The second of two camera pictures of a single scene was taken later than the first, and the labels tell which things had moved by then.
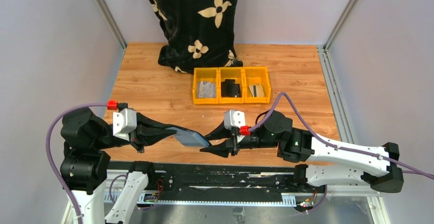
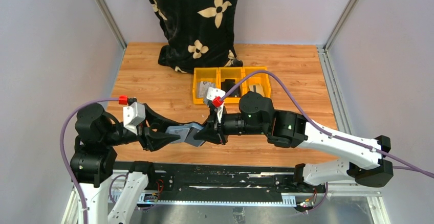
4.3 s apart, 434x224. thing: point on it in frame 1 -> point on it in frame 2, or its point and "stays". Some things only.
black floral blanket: (199, 18) stays
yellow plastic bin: (234, 85) stays
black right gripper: (222, 133) -> (213, 131)
